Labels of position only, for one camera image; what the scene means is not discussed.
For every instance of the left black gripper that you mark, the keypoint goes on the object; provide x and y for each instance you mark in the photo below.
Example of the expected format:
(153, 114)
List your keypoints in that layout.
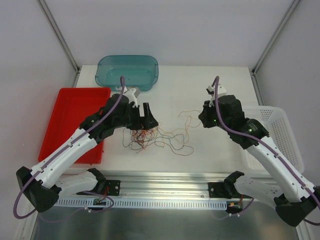
(139, 119)

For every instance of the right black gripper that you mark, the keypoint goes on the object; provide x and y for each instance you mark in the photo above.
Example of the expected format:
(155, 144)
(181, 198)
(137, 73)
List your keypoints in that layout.
(205, 119)

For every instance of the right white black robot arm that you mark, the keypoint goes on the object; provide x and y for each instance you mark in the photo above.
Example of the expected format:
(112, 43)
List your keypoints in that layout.
(295, 197)

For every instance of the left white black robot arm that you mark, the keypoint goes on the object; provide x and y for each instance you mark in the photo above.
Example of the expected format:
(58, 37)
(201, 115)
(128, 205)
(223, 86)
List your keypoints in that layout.
(42, 185)

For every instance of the white perforated plastic basket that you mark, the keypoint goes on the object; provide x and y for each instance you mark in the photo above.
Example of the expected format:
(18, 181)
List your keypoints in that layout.
(275, 121)

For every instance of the teal plastic tub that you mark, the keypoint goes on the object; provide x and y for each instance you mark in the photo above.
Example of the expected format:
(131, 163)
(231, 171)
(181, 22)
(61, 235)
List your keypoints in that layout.
(141, 71)

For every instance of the red plastic tray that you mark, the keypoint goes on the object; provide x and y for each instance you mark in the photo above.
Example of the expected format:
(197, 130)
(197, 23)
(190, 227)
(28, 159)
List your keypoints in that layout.
(71, 107)

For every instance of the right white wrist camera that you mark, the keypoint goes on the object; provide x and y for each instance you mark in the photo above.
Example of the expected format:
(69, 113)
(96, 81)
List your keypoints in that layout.
(215, 92)

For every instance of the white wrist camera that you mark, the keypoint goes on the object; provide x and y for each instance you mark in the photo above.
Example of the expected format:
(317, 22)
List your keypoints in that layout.
(215, 92)
(132, 95)

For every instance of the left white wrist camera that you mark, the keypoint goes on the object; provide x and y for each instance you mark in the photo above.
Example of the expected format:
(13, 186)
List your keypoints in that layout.
(132, 95)

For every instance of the aluminium mounting rail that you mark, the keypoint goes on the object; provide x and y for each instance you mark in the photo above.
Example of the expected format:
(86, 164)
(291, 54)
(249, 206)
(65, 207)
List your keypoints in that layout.
(130, 185)

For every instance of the white slotted cable duct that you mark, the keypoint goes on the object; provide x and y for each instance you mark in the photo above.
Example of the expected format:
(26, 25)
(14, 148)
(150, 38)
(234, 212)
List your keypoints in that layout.
(140, 203)

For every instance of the left aluminium frame post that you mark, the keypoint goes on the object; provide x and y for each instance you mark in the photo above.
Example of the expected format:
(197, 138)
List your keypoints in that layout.
(57, 32)

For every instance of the aluminium frame post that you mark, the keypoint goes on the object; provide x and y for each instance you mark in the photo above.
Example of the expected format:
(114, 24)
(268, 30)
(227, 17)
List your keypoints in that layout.
(276, 34)
(57, 32)

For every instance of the right aluminium frame post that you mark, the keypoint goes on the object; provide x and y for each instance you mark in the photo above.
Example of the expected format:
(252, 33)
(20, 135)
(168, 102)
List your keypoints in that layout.
(276, 34)

